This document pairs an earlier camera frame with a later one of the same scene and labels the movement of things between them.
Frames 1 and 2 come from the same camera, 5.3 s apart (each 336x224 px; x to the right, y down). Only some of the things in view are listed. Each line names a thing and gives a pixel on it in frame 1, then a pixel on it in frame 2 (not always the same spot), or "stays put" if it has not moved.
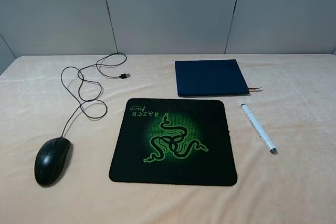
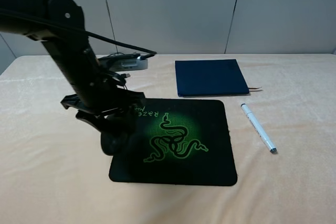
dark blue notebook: (216, 77) stays put
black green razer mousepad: (179, 141) stays put
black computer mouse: (50, 159) → (114, 144)
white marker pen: (258, 128) stays put
